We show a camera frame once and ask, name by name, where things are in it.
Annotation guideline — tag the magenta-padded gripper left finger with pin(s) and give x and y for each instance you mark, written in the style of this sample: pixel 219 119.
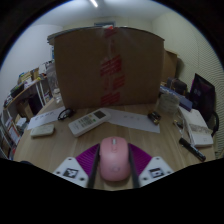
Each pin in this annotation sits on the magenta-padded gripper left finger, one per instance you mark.
pixel 71 171

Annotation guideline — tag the clear plastic cup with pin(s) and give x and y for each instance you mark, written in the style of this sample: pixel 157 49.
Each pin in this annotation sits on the clear plastic cup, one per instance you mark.
pixel 168 104

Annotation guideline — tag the pale door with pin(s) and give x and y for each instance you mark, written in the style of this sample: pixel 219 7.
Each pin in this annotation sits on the pale door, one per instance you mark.
pixel 105 24

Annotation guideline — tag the tall narrow cardboard box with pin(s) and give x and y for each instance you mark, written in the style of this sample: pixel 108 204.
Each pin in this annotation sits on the tall narrow cardboard box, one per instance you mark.
pixel 170 65

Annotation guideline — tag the white book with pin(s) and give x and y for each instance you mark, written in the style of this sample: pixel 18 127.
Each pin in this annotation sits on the white book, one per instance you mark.
pixel 198 128

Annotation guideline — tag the blue book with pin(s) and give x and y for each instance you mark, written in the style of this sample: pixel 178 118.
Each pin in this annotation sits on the blue book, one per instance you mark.
pixel 183 100

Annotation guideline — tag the ceiling tube light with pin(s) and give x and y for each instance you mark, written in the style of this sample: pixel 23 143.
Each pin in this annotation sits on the ceiling tube light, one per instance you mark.
pixel 93 3

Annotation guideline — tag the wooden side desk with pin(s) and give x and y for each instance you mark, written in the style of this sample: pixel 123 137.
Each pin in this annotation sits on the wooden side desk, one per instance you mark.
pixel 26 93

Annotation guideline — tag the clear plastic jar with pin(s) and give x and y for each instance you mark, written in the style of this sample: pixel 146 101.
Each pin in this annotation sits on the clear plastic jar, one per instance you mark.
pixel 54 83

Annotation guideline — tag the white remote control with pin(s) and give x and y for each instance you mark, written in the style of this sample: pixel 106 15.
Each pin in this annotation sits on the white remote control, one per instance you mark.
pixel 88 122

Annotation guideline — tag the black marker pen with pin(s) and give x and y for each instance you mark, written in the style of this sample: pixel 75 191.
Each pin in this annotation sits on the black marker pen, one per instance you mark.
pixel 192 149

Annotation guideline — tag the white paper sheet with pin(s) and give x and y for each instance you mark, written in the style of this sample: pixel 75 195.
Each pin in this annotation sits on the white paper sheet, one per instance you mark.
pixel 43 118
pixel 133 120

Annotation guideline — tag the small black clip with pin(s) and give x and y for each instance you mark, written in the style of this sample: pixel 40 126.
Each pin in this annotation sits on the small black clip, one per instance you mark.
pixel 154 117

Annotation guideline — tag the cluttered shelf unit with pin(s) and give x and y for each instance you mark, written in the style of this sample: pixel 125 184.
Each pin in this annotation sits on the cluttered shelf unit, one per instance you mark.
pixel 8 136

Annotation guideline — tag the large brown cardboard box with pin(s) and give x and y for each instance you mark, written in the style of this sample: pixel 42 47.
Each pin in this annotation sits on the large brown cardboard box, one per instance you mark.
pixel 83 66

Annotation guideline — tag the flat white case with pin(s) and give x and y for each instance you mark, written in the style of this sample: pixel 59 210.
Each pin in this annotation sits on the flat white case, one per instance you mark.
pixel 42 130

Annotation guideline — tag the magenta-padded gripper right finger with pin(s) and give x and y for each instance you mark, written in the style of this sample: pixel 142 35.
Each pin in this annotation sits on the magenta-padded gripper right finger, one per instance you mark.
pixel 155 171

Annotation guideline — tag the pink computer mouse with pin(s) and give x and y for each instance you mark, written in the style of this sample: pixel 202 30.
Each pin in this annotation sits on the pink computer mouse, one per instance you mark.
pixel 114 160

